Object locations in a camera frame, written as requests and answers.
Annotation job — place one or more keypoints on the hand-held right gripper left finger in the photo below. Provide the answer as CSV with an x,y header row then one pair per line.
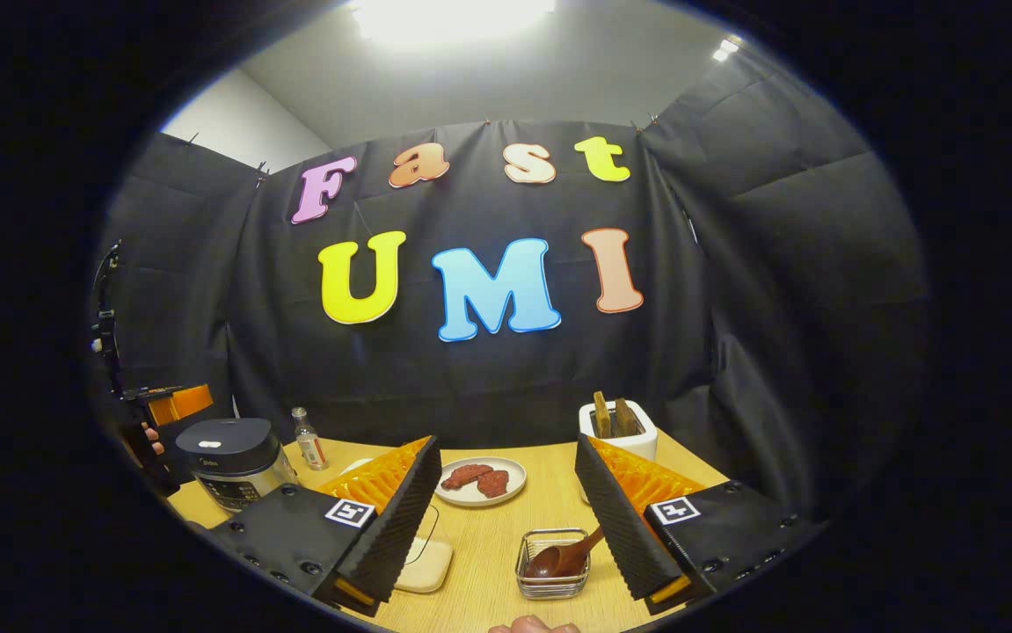
x,y
400,536

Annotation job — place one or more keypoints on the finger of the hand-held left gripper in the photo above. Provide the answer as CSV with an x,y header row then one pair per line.
x,y
180,404

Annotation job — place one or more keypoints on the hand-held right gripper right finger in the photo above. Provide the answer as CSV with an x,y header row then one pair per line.
x,y
615,536

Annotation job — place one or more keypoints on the dark grey rice cooker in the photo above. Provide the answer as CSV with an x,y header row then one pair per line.
x,y
224,444

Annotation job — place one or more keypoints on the brown wooden spoon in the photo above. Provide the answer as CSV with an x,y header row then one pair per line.
x,y
549,563

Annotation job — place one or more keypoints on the white round plate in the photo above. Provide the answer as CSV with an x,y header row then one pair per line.
x,y
462,498

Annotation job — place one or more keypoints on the red-brown meat piece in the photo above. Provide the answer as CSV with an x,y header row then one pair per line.
x,y
466,476
494,484

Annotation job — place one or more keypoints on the white toaster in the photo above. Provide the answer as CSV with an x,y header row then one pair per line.
x,y
642,444

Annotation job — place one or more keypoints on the brown toast slice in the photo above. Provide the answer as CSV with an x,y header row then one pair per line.
x,y
601,415
627,418

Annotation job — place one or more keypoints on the small clear glass bottle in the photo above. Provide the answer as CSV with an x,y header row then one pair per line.
x,y
310,448

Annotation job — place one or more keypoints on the large ceiling light panel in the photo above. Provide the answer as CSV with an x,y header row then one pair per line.
x,y
453,18

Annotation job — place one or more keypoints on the small ceiling light strip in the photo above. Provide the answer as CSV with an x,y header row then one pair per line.
x,y
724,48

